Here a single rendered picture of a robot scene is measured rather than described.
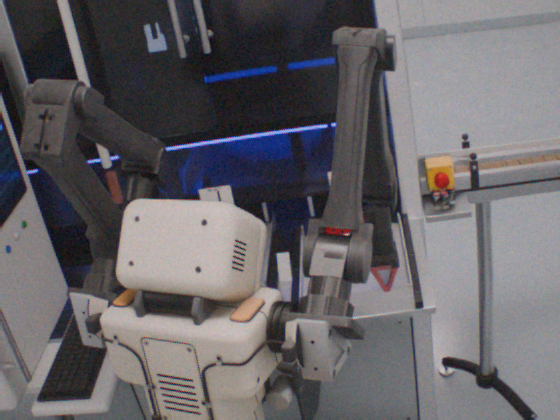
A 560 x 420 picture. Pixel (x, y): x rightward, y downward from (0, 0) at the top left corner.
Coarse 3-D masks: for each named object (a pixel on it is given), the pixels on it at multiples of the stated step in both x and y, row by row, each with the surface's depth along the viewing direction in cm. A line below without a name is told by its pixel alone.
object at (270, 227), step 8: (272, 216) 208; (264, 224) 212; (272, 224) 205; (272, 232) 202; (272, 240) 200; (272, 248) 199; (264, 256) 197; (264, 264) 194; (264, 272) 190; (264, 280) 181
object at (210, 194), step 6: (222, 186) 199; (228, 186) 198; (204, 192) 200; (210, 192) 200; (216, 192) 199; (222, 192) 199; (228, 192) 199; (204, 198) 200; (210, 198) 200; (216, 198) 200; (222, 198) 200; (228, 198) 200
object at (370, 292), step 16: (400, 224) 193; (304, 240) 200; (400, 240) 192; (400, 256) 186; (384, 272) 181; (400, 272) 180; (304, 288) 181; (352, 288) 178; (368, 288) 176; (400, 288) 169; (352, 304) 172
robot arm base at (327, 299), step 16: (320, 288) 117; (336, 288) 117; (304, 304) 118; (320, 304) 116; (336, 304) 116; (288, 320) 116; (320, 320) 114; (336, 320) 113; (352, 320) 113; (352, 336) 118
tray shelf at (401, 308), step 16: (288, 224) 210; (304, 224) 208; (416, 224) 198; (288, 240) 202; (416, 240) 191; (416, 256) 185; (432, 288) 172; (368, 304) 171; (384, 304) 170; (400, 304) 169; (432, 304) 167; (368, 320) 168
